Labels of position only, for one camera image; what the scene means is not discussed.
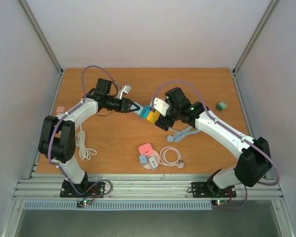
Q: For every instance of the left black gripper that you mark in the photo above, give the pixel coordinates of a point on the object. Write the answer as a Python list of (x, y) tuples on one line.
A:
[(125, 105)]

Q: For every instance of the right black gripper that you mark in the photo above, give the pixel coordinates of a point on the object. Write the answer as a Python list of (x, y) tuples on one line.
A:
[(164, 121)]

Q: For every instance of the light blue power strip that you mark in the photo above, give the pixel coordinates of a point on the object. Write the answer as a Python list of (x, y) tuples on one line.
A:
[(136, 107)]

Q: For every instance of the yellow cube socket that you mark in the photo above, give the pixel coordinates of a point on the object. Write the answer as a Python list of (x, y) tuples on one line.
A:
[(153, 116)]

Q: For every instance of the mint green usb charger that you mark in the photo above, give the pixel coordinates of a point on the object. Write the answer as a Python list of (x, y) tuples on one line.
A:
[(221, 106)]

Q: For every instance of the teal plug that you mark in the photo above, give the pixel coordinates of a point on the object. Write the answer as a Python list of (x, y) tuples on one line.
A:
[(145, 111)]

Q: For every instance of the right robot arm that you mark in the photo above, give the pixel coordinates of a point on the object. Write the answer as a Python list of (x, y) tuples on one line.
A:
[(253, 155)]

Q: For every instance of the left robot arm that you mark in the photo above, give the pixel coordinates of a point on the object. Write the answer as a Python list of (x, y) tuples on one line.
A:
[(57, 139)]

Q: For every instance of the coral pink plug adapter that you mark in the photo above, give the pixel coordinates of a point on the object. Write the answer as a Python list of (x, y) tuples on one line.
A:
[(145, 149)]

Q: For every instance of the round pink socket base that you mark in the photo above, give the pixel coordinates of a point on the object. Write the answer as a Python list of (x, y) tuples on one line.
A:
[(157, 157)]

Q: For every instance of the white grey plug adapter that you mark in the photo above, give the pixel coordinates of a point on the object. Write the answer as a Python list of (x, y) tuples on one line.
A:
[(153, 163)]

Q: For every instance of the blue plug adapter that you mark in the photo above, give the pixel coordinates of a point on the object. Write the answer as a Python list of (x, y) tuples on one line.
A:
[(143, 160)]

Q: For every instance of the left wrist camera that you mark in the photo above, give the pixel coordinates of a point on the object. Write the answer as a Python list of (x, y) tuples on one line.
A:
[(124, 90)]

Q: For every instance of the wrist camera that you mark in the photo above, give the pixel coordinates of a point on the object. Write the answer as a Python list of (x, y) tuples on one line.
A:
[(160, 105), (124, 90)]

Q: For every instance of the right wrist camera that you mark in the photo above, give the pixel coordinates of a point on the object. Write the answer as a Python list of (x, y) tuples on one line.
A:
[(160, 105)]

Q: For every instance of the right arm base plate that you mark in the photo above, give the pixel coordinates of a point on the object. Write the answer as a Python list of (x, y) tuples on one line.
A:
[(205, 190)]

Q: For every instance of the grey slotted cable duct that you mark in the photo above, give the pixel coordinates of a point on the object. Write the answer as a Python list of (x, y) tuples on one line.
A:
[(118, 205)]

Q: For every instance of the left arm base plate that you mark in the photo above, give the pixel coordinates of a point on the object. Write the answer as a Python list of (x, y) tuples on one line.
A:
[(67, 191)]

